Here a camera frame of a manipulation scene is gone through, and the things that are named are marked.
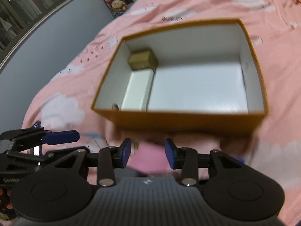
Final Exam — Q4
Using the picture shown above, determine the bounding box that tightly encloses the pink pouch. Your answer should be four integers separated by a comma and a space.
127, 142, 180, 177

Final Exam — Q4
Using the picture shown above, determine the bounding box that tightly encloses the white rectangular box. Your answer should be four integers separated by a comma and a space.
121, 68, 155, 111

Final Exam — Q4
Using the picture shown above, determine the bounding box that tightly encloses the small brown cardboard box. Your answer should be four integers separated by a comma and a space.
128, 50, 158, 73

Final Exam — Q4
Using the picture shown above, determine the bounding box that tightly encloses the orange cardboard storage box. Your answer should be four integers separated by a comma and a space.
91, 18, 269, 135

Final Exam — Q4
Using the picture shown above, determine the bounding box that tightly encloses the pink cloud-print duvet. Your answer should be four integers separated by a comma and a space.
0, 0, 301, 226

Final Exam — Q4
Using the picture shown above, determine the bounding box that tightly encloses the dark window frame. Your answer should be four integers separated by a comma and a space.
1, 0, 73, 70

